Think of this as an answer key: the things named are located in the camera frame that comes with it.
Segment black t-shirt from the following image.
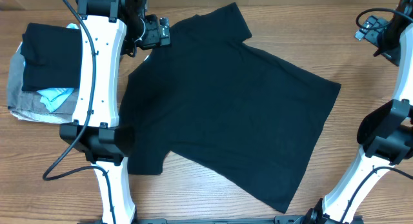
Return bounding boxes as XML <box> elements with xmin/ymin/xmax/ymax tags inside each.
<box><xmin>119</xmin><ymin>3</ymin><xmax>341</xmax><ymax>212</ymax></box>

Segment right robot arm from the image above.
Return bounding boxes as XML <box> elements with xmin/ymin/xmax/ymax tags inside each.
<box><xmin>274</xmin><ymin>0</ymin><xmax>412</xmax><ymax>223</ymax></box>

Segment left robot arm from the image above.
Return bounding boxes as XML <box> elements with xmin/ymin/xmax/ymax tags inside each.
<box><xmin>59</xmin><ymin>0</ymin><xmax>170</xmax><ymax>223</ymax></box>

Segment folded black garment on pile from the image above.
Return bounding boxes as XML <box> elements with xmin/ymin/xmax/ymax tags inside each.
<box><xmin>21</xmin><ymin>23</ymin><xmax>82</xmax><ymax>92</ymax></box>

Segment folded light blue garment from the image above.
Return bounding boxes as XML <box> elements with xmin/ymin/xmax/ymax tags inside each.
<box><xmin>35</xmin><ymin>23</ymin><xmax>82</xmax><ymax>112</ymax></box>

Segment folded white mesh garment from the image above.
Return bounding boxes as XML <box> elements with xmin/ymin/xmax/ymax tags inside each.
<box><xmin>10</xmin><ymin>110</ymin><xmax>72</xmax><ymax>124</ymax></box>

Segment folded grey trousers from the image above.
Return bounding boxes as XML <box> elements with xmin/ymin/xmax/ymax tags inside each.
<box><xmin>6</xmin><ymin>50</ymin><xmax>78</xmax><ymax>119</ymax></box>

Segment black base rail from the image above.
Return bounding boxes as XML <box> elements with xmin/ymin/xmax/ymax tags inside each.
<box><xmin>133</xmin><ymin>215</ymin><xmax>304</xmax><ymax>224</ymax></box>

